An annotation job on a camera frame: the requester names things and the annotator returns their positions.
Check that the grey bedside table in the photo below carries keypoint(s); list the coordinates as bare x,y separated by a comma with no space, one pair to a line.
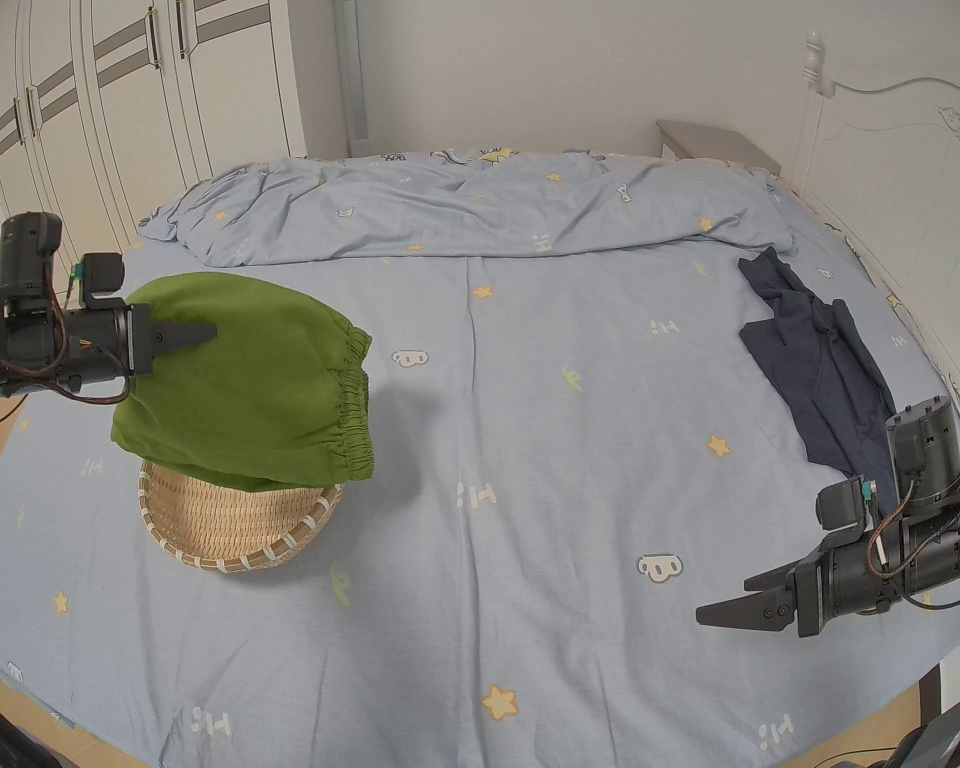
712,139

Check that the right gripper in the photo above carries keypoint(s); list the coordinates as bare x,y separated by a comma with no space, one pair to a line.
851,581

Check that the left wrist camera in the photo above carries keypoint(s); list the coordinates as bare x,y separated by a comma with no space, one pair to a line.
101,271

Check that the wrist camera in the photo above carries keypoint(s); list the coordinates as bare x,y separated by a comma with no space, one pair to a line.
101,271
840,504

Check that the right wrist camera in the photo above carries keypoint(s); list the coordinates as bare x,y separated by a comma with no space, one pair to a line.
840,504

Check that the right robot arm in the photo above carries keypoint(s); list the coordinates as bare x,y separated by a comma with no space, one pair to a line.
926,450

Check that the round woven basket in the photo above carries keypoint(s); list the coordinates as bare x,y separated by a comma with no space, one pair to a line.
225,525

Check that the green shorts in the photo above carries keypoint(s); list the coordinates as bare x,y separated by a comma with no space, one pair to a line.
262,390

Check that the white wardrobe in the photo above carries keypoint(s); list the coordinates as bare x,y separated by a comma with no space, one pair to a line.
225,90

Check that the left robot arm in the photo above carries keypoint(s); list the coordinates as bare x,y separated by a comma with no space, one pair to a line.
26,247

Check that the pale blue quilt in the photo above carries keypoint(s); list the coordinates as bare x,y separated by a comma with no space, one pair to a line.
450,210

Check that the dark blue garment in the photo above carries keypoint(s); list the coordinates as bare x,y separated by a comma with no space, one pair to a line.
817,375

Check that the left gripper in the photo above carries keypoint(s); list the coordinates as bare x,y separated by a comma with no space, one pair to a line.
101,341

